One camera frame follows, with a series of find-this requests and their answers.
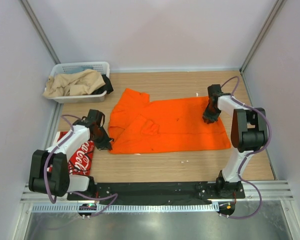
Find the white plastic basket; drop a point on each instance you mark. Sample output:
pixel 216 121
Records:
pixel 102 67

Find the orange t shirt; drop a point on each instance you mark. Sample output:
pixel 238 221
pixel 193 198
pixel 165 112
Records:
pixel 140 126

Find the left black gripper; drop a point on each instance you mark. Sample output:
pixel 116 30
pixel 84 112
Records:
pixel 105 144

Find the beige t shirt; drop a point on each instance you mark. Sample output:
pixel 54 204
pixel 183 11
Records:
pixel 75 84

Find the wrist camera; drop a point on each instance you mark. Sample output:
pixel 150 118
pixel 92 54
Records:
pixel 96 116
pixel 214 90

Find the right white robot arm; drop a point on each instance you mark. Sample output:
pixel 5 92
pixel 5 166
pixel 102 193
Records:
pixel 249 135

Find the red coca cola t shirt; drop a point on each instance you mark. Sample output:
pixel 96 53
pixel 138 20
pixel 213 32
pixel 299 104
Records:
pixel 80 162

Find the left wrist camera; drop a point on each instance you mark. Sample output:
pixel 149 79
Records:
pixel 96 116

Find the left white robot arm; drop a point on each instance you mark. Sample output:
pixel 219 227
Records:
pixel 49 173

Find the light blue cloth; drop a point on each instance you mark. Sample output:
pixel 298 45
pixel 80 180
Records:
pixel 78 69

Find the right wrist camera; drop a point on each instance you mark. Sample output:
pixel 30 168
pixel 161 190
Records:
pixel 214 90

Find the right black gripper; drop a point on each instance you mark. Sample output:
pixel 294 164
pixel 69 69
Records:
pixel 207 116

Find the black t shirt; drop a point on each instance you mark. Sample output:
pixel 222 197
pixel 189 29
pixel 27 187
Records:
pixel 108 88

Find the aluminium frame rail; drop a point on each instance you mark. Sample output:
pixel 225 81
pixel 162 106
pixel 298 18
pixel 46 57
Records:
pixel 270 190

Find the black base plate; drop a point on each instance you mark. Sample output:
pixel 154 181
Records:
pixel 167 193

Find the white slotted cable duct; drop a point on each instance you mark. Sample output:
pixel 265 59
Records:
pixel 94 208

